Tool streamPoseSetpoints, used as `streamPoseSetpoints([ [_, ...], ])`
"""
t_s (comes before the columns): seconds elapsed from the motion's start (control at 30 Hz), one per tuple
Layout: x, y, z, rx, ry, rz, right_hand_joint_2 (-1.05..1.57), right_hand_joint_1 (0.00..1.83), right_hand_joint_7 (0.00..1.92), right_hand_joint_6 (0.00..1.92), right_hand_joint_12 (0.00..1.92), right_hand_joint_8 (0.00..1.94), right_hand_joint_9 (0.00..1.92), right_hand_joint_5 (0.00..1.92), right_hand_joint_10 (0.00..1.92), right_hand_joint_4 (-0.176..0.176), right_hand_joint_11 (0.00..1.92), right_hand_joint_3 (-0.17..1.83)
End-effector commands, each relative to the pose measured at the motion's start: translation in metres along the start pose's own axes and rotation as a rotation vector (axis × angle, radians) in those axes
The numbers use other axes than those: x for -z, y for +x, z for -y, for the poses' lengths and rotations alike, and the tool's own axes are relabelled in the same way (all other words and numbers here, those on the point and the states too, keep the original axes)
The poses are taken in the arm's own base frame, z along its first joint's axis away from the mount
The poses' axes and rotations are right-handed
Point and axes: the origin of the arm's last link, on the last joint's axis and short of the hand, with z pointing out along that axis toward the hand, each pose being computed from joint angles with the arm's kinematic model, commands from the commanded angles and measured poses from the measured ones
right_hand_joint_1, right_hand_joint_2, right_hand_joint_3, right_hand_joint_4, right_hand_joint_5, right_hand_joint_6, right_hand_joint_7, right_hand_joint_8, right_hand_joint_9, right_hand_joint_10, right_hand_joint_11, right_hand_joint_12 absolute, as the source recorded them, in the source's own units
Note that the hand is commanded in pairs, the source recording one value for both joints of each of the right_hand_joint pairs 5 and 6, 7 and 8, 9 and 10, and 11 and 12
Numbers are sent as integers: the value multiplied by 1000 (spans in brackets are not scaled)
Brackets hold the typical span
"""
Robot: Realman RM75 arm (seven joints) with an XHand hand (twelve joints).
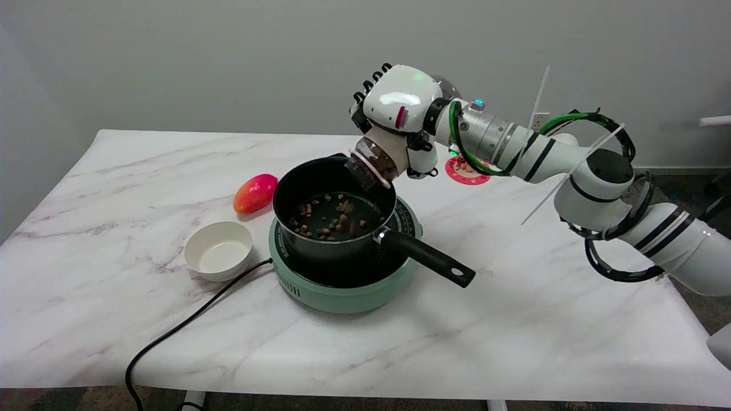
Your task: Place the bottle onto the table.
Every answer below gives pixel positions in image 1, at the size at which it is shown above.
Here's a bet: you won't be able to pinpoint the clear jar with brown food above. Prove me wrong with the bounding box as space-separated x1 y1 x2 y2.
344 136 400 190

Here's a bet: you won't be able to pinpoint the brown food pieces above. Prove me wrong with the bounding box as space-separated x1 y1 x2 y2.
288 193 384 240

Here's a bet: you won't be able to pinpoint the black robot cable loops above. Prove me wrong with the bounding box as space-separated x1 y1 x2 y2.
563 108 669 283

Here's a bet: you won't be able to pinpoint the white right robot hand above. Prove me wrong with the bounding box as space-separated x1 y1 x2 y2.
350 63 461 180

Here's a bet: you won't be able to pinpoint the black saucepan with handle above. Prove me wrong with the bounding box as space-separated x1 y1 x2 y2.
272 153 476 288

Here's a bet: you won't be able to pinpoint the white bowl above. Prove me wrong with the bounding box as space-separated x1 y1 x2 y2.
184 221 253 282

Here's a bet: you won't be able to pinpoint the white robot body shell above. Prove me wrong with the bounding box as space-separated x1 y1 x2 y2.
706 324 731 370

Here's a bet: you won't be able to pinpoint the green induction cooker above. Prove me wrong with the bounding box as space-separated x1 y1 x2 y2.
268 195 424 315

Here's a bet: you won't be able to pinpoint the white zip tie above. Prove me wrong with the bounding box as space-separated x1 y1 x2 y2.
521 123 626 225
528 66 551 130

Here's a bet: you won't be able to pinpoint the green robot cable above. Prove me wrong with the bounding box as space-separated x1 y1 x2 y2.
448 101 600 176

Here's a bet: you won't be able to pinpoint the black power cable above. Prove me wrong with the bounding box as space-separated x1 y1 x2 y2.
124 258 275 411

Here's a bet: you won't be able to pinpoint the red orange mango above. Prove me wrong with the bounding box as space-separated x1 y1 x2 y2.
233 174 279 215

